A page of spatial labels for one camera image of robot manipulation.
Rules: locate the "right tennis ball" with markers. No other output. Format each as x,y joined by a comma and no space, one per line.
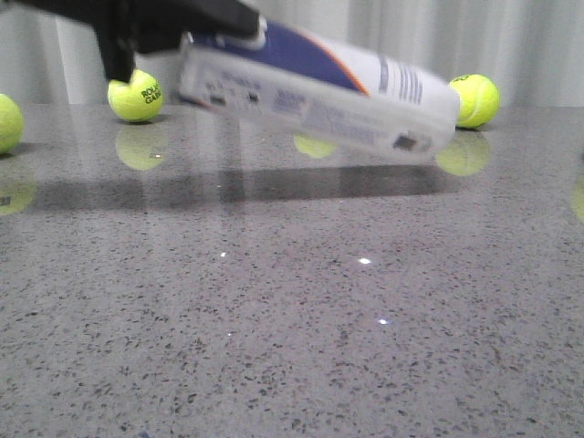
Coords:
479,100

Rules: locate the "grey curtain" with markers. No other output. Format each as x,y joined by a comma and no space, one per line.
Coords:
532,50

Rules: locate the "white blue tennis ball can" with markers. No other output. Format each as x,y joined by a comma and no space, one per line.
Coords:
326,90

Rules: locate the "far left tennis ball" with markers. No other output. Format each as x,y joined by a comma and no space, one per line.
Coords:
12,124

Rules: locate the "tennis ball with Roland Garros print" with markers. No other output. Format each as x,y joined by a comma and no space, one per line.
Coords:
138,100

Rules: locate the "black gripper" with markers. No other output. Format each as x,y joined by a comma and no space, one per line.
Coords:
125,28

